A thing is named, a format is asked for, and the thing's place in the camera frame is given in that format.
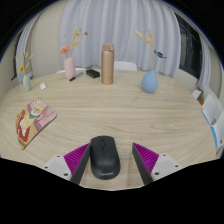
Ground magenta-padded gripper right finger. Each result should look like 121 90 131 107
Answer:
131 142 183 186

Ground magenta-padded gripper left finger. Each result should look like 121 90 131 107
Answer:
42 142 92 186

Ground black computer mouse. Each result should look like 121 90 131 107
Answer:
89 135 121 181

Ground blue vase with dried flowers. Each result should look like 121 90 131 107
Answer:
134 29 168 94

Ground blue and white chairs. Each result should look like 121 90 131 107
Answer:
191 88 224 151

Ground black marker pen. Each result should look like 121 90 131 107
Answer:
68 71 85 82

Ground small black box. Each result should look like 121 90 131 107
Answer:
85 68 101 79

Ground white chair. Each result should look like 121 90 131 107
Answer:
55 67 86 74
113 60 138 72

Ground pink vase with dried flowers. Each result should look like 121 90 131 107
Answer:
58 27 89 80

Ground green vase with dried flowers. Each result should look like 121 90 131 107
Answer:
16 50 35 92

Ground golden drink bottle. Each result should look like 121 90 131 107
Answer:
100 42 115 85

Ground dark framed window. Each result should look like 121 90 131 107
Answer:
174 13 203 79
10 31 21 81

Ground wide white curtain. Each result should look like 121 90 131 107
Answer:
59 0 182 78

